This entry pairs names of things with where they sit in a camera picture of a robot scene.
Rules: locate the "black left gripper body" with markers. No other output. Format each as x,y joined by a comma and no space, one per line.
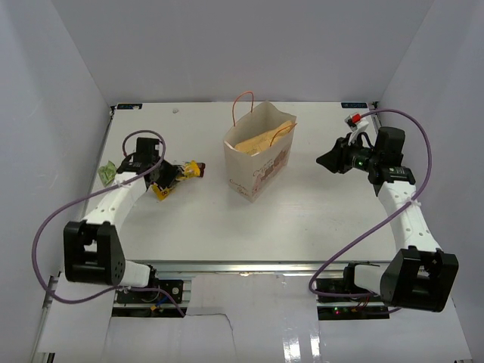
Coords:
166,174

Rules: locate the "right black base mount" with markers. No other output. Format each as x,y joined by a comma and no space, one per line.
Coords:
342,303

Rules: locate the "yellow snack packet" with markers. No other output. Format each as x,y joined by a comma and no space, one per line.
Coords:
189,170
161,193

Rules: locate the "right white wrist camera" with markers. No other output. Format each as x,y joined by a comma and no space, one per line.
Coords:
357,125

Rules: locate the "large brown chips bag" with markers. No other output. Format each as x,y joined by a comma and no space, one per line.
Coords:
264,141

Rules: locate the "blue table label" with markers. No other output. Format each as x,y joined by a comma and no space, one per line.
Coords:
128,106
354,105

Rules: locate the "right blue table label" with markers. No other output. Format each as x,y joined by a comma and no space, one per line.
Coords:
354,105

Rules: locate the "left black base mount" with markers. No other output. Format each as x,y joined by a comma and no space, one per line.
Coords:
151,304

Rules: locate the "brown chocolate bar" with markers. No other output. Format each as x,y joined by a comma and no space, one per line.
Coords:
202,169

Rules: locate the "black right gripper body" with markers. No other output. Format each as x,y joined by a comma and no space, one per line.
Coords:
358,158

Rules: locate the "cream paper bag orange handles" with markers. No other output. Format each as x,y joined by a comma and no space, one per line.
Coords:
250,176

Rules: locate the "aluminium table edge rail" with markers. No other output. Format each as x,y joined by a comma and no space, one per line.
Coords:
233,266

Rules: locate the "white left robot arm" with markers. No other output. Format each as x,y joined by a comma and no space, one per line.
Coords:
93,252

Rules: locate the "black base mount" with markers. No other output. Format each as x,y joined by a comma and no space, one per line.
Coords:
342,303
151,304

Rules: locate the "left green snack packet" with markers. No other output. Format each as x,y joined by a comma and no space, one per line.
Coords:
107,173

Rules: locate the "left blue table label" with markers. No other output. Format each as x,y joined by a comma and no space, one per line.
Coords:
128,106

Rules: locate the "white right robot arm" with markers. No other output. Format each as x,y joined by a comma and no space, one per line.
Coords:
421,274

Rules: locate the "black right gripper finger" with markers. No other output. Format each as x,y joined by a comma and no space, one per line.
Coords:
336,153
330,161

